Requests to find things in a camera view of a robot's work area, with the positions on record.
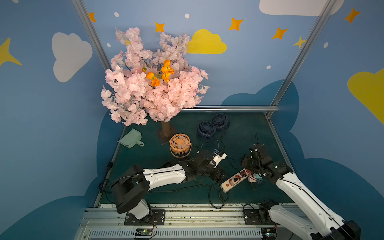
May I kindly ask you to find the white red power strip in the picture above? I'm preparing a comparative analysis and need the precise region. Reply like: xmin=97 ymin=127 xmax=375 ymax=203
xmin=221 ymin=169 xmax=251 ymax=193

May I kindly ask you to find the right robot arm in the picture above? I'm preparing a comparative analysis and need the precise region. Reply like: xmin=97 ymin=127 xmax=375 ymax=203
xmin=241 ymin=143 xmax=362 ymax=240

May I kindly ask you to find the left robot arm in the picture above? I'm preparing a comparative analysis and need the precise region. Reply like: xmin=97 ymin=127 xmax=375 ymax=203
xmin=110 ymin=150 xmax=227 ymax=220

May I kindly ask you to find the orange desk fan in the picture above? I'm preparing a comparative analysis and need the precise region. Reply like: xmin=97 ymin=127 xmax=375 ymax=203
xmin=169 ymin=134 xmax=192 ymax=159

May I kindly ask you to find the dark blue fan left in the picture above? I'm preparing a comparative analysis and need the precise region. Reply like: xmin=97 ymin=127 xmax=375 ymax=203
xmin=197 ymin=121 xmax=216 ymax=143

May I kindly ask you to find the dark blue fan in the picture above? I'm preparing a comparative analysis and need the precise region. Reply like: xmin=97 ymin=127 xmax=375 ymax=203
xmin=211 ymin=113 xmax=230 ymax=132
xmin=197 ymin=121 xmax=216 ymax=143

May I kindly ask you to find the dark blue fan right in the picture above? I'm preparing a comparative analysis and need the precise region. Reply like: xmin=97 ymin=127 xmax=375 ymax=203
xmin=211 ymin=113 xmax=230 ymax=132

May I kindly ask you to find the right green circuit board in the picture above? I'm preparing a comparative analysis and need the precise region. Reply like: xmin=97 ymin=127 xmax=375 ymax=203
xmin=261 ymin=229 xmax=277 ymax=240

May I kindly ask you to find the green circuit board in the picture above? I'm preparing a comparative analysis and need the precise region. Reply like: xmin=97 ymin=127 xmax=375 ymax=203
xmin=135 ymin=229 xmax=154 ymax=238
xmin=261 ymin=229 xmax=277 ymax=240

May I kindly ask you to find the mint green dustpan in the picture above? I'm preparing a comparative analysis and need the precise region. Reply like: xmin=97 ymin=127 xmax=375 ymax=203
xmin=118 ymin=129 xmax=145 ymax=148

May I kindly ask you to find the left green circuit board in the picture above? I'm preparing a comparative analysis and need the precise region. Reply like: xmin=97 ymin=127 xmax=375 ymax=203
xmin=135 ymin=229 xmax=154 ymax=238

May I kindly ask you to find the pink artificial blossom tree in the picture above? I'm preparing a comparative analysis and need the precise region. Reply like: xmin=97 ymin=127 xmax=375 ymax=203
xmin=101 ymin=28 xmax=209 ymax=127

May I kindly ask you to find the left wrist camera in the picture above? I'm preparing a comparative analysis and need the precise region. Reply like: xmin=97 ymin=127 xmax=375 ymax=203
xmin=210 ymin=150 xmax=227 ymax=168

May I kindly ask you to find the thin black fan cable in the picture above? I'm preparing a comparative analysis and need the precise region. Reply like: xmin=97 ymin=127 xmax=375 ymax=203
xmin=194 ymin=134 xmax=244 ymax=172

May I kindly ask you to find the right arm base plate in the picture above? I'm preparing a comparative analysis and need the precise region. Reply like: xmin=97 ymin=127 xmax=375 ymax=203
xmin=243 ymin=209 xmax=271 ymax=226

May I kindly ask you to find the aluminium rail frame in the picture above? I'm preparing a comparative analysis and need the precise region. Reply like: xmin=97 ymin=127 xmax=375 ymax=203
xmin=75 ymin=204 xmax=309 ymax=240

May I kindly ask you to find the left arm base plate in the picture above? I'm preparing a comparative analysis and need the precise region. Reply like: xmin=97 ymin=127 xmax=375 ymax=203
xmin=124 ymin=209 xmax=166 ymax=226

